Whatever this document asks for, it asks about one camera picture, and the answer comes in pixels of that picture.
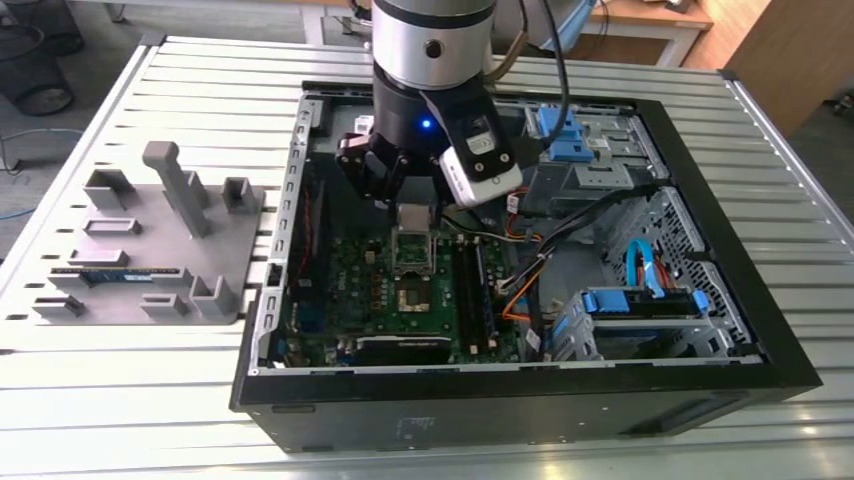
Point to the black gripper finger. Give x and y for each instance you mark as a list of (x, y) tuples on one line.
[(368, 170), (437, 210)]

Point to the silver CPU green edge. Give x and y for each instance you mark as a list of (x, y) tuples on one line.
[(414, 217)]

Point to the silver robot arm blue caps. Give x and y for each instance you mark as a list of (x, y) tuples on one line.
[(428, 30)]

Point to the CPU socket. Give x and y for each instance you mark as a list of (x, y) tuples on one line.
[(416, 299)]

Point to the grey power supply unit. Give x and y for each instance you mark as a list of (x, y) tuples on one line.
[(347, 220)]

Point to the RAM slot white clips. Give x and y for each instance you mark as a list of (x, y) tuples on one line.
[(492, 345), (468, 300)]

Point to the green motherboard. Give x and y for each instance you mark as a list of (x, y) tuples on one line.
[(354, 280)]

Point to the blue plastic drive latch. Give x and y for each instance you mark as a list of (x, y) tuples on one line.
[(568, 150)]

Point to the grey metal drive cage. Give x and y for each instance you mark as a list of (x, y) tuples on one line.
[(601, 177)]

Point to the black graphics card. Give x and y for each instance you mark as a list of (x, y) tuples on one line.
[(401, 350)]

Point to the blue board connector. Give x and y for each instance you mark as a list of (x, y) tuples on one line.
[(306, 320)]

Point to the hard disk in blue carrier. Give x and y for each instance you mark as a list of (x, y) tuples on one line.
[(608, 302)]

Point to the grey parts rack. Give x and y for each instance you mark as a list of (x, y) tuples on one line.
[(161, 250)]

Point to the grey metal disk bay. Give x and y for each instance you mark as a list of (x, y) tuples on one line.
[(654, 324)]

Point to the black PC case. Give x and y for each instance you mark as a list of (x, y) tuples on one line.
[(534, 405)]

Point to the brown wooden cabinet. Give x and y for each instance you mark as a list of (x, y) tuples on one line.
[(801, 60)]

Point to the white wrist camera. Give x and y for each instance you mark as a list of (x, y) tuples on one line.
[(494, 185)]

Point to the white frame table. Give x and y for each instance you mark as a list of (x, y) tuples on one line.
[(314, 20)]

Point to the wooden desk white frame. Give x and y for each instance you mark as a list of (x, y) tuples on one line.
[(668, 22)]

